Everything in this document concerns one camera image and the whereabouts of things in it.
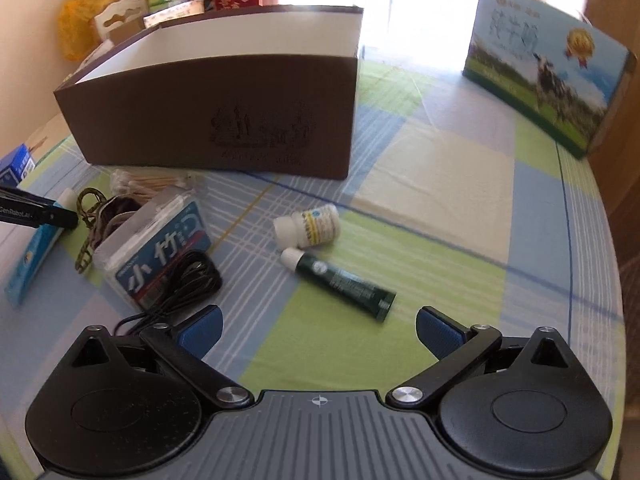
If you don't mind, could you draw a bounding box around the cream rectangular plastic frame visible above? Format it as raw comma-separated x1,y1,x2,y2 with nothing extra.
110,169,195,196

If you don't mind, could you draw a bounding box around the yellow plastic bag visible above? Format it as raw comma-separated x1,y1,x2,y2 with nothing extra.
57,0,117,64

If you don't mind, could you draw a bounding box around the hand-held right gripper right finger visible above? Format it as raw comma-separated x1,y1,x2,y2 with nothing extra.
389,305,577,412

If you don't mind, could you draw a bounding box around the white medicine bottle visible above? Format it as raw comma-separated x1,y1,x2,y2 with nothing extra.
273,205,342,249

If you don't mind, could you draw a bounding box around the wooden cabinet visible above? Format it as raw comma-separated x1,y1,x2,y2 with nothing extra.
584,0,640,241

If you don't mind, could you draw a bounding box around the white and blue tube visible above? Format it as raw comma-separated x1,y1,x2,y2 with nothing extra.
5,187,77,307

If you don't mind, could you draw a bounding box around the black cable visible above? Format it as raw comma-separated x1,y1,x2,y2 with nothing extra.
115,250,224,337

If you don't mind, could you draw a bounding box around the leopard print hair clip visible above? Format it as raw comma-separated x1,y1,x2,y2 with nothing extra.
75,187,109,274

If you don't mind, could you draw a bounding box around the cow print milk carton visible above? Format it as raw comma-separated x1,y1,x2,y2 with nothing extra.
462,0,636,161

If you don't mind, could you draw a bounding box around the clear box with blue label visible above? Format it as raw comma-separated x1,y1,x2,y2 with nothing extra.
95,187,209,311

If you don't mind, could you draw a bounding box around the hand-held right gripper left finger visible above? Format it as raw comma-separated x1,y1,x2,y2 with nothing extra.
72,304,255,411

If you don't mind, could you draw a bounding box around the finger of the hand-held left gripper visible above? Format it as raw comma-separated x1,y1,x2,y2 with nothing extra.
0,186,80,229

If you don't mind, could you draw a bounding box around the white chair back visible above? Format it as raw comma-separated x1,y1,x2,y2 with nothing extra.
94,0,151,43

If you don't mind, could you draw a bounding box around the white printed carton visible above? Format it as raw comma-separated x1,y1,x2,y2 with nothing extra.
142,0,206,29

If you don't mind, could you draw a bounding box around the small blue box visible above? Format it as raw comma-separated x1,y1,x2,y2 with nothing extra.
0,144,37,189

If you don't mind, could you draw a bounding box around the brown cardboard box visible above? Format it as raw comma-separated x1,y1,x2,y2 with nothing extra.
53,5,364,181

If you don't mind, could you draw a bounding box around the dark green ointment tube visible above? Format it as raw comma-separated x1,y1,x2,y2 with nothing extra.
280,247,397,324

